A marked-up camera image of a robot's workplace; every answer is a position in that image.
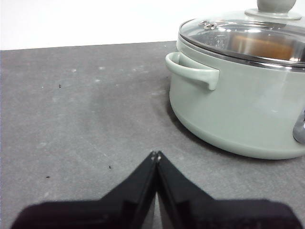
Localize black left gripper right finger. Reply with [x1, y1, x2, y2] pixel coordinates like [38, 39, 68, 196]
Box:
[156, 150, 305, 229]

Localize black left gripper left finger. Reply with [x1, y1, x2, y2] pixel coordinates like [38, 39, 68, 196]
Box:
[9, 150, 158, 229]

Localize glass lid with green knob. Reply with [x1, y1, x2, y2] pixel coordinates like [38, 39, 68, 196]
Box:
[178, 0, 305, 70]

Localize sage green electric cooking pot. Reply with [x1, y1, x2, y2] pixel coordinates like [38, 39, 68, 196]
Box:
[165, 39, 305, 160]

